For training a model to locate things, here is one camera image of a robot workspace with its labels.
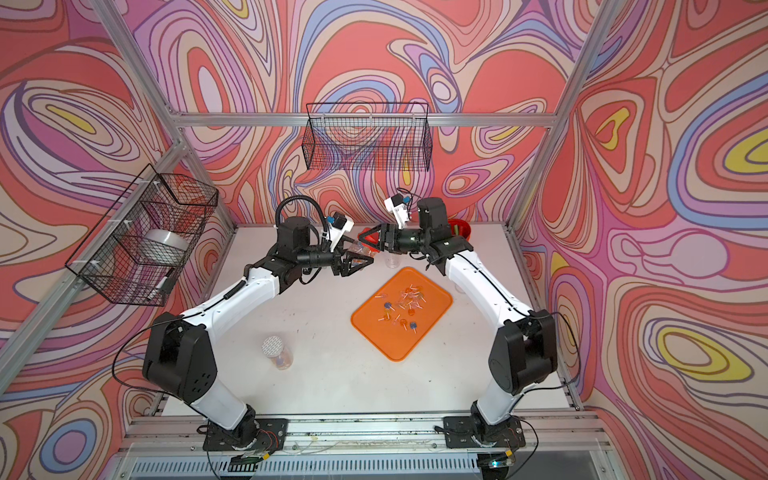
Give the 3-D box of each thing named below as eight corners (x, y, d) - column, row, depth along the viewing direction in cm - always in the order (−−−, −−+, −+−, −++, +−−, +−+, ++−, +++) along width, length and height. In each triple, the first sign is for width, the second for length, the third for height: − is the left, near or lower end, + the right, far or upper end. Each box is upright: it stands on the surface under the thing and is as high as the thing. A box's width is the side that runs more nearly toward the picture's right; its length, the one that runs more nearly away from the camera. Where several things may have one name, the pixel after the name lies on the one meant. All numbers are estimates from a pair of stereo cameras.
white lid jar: (273, 369, 86) (259, 354, 77) (277, 352, 89) (264, 335, 80) (291, 369, 86) (279, 354, 77) (294, 352, 89) (283, 335, 80)
